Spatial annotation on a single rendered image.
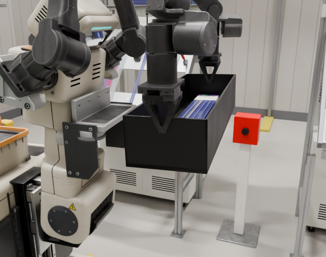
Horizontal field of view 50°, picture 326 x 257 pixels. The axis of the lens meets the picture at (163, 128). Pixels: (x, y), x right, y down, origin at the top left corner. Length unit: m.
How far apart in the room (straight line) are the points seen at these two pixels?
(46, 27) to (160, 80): 0.29
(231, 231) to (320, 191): 0.59
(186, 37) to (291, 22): 4.24
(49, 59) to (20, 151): 0.63
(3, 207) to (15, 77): 0.52
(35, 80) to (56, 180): 0.35
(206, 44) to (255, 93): 4.36
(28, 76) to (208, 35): 0.42
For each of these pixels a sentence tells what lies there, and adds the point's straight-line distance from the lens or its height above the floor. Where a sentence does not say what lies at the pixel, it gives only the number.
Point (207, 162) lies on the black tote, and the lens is 0.69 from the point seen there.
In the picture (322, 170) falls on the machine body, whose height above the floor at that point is 0.45.
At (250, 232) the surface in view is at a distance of 2.38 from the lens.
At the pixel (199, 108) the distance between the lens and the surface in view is 1.02.
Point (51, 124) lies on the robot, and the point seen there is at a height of 1.02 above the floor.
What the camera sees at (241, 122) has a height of 0.75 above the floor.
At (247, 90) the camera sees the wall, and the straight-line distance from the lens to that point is 4.95.
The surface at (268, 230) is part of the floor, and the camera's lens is 2.45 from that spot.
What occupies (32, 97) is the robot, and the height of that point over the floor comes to 1.13.
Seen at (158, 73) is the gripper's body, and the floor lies 1.22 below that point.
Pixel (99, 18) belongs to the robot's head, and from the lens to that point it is 0.98.
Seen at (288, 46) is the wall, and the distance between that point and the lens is 4.83.
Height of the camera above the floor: 1.31
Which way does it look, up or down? 18 degrees down
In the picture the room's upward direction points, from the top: straight up
